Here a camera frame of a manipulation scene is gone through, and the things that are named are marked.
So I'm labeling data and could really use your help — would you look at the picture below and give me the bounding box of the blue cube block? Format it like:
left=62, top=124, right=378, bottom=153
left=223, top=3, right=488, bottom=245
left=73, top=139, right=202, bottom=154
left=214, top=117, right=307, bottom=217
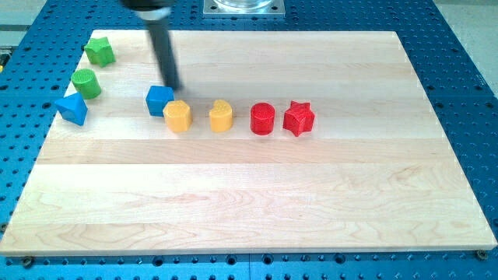
left=146, top=86, right=174, bottom=117

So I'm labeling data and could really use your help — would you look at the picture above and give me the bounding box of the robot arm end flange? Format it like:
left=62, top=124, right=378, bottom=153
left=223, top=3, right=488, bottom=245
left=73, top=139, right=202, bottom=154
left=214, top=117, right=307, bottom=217
left=120, top=0, right=176, bottom=21

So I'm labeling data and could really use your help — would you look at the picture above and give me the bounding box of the blue triangle block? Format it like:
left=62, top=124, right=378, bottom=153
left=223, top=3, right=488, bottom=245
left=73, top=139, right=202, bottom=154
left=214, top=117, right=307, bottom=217
left=54, top=93, right=88, bottom=126

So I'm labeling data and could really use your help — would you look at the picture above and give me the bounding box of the red cylinder block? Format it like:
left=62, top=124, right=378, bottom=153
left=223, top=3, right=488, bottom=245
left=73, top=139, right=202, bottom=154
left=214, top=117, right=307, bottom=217
left=250, top=103, right=275, bottom=135

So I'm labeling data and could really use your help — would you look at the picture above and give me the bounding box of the red star block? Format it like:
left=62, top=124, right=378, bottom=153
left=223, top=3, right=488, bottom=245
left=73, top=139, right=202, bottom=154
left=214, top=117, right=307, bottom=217
left=282, top=100, right=315, bottom=137

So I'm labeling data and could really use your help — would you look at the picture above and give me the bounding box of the yellow pentagon block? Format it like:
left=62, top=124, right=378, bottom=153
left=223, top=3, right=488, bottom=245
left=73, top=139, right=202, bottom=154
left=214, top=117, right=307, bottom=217
left=163, top=100, right=193, bottom=133

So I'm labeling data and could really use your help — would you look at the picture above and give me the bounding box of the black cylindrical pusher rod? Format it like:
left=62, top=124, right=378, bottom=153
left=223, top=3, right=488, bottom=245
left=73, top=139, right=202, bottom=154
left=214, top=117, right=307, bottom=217
left=146, top=17, right=181, bottom=90

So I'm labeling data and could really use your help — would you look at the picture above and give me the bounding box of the green cylinder block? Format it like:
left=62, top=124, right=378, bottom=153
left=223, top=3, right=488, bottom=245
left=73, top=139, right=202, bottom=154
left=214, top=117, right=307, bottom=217
left=71, top=68, right=102, bottom=100

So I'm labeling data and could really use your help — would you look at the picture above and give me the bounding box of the green star block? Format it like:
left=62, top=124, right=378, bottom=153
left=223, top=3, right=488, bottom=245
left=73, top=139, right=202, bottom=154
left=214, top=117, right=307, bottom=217
left=84, top=37, right=116, bottom=68

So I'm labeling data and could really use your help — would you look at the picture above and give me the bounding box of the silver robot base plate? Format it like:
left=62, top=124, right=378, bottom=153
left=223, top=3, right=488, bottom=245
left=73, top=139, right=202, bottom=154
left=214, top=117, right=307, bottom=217
left=202, top=0, right=286, bottom=18

